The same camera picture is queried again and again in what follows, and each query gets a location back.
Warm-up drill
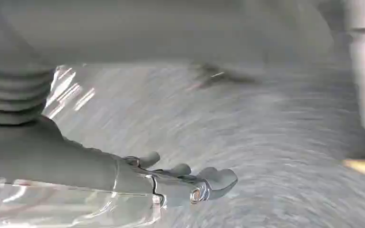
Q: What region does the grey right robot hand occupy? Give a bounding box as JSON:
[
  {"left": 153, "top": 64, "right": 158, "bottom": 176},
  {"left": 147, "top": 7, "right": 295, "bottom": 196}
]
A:
[{"left": 0, "top": 115, "right": 239, "bottom": 209}]

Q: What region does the ribbed grey right arm sleeve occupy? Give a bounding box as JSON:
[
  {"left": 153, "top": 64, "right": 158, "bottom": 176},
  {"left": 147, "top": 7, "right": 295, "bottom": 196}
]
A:
[{"left": 0, "top": 64, "right": 56, "bottom": 126}]

